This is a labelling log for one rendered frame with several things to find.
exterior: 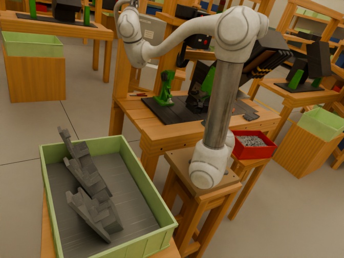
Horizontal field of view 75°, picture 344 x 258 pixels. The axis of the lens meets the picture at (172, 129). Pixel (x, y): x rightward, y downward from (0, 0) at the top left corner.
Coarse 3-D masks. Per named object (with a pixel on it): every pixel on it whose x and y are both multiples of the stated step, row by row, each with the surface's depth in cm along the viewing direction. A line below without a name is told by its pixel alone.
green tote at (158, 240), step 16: (48, 144) 108; (64, 144) 112; (96, 144) 122; (112, 144) 128; (128, 144) 123; (48, 160) 113; (128, 160) 122; (144, 176) 107; (48, 192) 87; (144, 192) 109; (48, 208) 97; (160, 208) 97; (160, 224) 99; (176, 224) 89; (144, 240) 81; (160, 240) 89; (96, 256) 72; (112, 256) 77; (128, 256) 83; (144, 256) 89
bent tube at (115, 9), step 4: (120, 0) 136; (124, 0) 135; (128, 0) 136; (116, 4) 137; (120, 4) 137; (136, 4) 138; (116, 8) 138; (116, 12) 140; (116, 16) 142; (116, 20) 144; (116, 24) 145; (116, 28) 147; (120, 36) 151
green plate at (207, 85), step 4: (212, 68) 181; (208, 72) 184; (212, 72) 181; (212, 76) 180; (204, 80) 186; (208, 80) 183; (212, 80) 180; (204, 84) 186; (208, 84) 183; (200, 88) 189; (204, 88) 185; (208, 88) 182
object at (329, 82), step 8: (336, 56) 456; (336, 64) 449; (336, 72) 419; (328, 80) 464; (336, 80) 428; (328, 88) 450; (336, 88) 419; (336, 104) 388; (336, 112) 374; (336, 152) 340; (336, 160) 339; (336, 168) 342
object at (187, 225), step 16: (176, 176) 137; (176, 192) 148; (192, 208) 124; (208, 208) 132; (224, 208) 141; (192, 224) 130; (208, 224) 152; (176, 240) 143; (208, 240) 160; (192, 256) 173
